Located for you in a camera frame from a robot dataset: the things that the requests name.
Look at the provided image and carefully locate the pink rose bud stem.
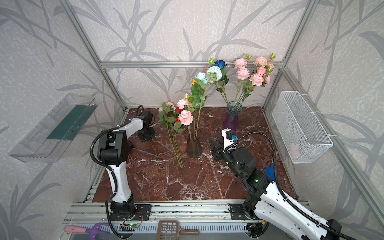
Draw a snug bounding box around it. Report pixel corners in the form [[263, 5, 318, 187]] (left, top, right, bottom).
[[257, 67, 267, 76]]

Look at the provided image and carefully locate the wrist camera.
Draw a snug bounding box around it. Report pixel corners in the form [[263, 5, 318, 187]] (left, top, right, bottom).
[[139, 111, 155, 126], [222, 129, 238, 154]]

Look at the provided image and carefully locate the purple glass vase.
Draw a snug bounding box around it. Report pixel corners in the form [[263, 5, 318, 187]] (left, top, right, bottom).
[[222, 101, 243, 131]]

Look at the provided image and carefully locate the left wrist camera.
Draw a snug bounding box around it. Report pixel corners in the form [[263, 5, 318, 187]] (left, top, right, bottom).
[[139, 111, 155, 126]]

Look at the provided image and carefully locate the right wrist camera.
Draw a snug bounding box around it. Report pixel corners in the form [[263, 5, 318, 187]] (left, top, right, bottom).
[[222, 129, 238, 154]]

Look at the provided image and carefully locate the brown plastic scoop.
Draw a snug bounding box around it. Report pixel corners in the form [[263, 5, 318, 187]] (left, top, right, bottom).
[[157, 221, 200, 240]]

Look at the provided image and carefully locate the white pink-edged rose stem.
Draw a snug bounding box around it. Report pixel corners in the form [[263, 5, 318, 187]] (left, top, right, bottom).
[[254, 54, 276, 72]]

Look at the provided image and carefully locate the blue rose stem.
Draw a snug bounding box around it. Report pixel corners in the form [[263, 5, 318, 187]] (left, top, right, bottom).
[[215, 60, 226, 69]]

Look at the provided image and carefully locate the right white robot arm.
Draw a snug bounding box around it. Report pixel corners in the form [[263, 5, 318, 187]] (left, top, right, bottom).
[[209, 129, 351, 240]]

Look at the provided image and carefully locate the blue scoop brush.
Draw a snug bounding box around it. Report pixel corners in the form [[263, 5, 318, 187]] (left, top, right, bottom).
[[265, 163, 275, 181]]

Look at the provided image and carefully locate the dark red glass vase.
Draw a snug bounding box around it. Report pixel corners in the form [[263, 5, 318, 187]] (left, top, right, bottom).
[[184, 128, 203, 158]]

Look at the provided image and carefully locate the clear plastic tray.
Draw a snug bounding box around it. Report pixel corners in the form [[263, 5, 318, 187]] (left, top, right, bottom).
[[9, 94, 98, 163]]

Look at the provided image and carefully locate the light pink rose stem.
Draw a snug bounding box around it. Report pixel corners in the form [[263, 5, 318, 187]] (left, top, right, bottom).
[[174, 94, 194, 140]]

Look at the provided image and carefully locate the white wire basket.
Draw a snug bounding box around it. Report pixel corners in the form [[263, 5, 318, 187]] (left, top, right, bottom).
[[272, 91, 333, 164]]

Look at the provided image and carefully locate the pale blue flower stem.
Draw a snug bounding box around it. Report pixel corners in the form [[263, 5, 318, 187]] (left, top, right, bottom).
[[189, 58, 223, 132]]

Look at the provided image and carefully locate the small red rose spray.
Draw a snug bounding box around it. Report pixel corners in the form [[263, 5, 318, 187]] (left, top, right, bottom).
[[158, 102, 184, 169]]

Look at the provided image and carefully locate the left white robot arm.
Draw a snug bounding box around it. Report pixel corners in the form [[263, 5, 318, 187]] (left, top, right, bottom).
[[90, 105, 156, 221]]

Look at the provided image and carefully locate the pale pink peony stem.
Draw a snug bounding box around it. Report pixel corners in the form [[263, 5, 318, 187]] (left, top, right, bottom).
[[234, 55, 251, 103], [240, 74, 271, 103]]

